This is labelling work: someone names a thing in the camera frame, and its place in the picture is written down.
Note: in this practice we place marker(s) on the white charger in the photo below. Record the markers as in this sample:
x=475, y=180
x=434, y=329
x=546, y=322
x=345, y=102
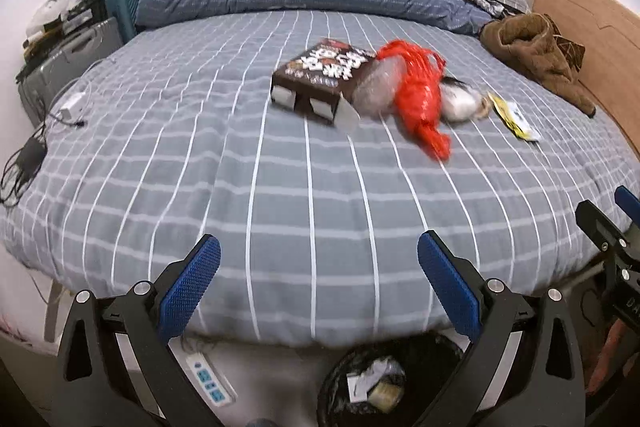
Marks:
x=72, y=104

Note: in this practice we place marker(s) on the clear bubble wrap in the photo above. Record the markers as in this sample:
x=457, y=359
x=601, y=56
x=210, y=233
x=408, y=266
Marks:
x=375, y=92

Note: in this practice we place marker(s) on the grey suitcase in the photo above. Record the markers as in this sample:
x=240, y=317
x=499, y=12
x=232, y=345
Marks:
x=70, y=64

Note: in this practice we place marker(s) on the white tissue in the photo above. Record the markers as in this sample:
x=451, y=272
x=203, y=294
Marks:
x=382, y=364

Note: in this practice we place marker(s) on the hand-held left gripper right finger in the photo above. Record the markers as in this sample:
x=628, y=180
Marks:
x=447, y=279

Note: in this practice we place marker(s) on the yellow snack packet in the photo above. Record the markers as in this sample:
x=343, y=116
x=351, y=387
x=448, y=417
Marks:
x=515, y=119

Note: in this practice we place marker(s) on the person's right hand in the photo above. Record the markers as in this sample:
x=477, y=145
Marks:
x=612, y=357

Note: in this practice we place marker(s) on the black waste bin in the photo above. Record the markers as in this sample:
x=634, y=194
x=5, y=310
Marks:
x=336, y=382

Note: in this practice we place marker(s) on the white round appliance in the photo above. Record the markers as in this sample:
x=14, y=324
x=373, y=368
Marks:
x=47, y=9

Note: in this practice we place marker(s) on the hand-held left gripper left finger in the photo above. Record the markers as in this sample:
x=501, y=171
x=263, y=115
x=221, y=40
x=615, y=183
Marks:
x=192, y=277

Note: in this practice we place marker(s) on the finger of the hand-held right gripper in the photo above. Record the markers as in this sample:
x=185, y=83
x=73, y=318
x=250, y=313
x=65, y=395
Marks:
x=629, y=204
x=597, y=222

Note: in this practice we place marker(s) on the wooden headboard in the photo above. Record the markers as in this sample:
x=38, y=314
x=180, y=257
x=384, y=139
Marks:
x=600, y=22

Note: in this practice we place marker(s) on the bed with grey checked sheet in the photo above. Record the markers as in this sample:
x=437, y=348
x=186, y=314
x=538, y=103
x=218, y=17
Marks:
x=250, y=207

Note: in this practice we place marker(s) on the white power strip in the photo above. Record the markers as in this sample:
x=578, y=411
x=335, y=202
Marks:
x=207, y=377

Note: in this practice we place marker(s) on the dark brown patterned cushion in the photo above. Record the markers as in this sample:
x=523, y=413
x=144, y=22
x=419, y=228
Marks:
x=570, y=49

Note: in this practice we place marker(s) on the black power adapter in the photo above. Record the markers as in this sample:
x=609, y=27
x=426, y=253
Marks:
x=29, y=157
x=12, y=187

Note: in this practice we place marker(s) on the white mask packet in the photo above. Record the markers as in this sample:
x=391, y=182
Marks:
x=457, y=103

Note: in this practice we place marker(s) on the teal plastic crate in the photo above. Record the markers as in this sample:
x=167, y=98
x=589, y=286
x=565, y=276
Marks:
x=122, y=12

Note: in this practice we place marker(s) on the brown fleece garment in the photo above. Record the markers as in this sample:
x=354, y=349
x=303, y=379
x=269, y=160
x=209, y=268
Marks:
x=535, y=52

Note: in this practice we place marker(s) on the brown printed cardboard box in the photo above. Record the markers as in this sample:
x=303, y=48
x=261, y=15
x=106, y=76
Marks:
x=320, y=67

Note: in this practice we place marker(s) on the small white box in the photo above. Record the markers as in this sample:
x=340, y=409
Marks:
x=361, y=384

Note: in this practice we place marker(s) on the red plastic bag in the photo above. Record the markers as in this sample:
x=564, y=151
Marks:
x=420, y=97

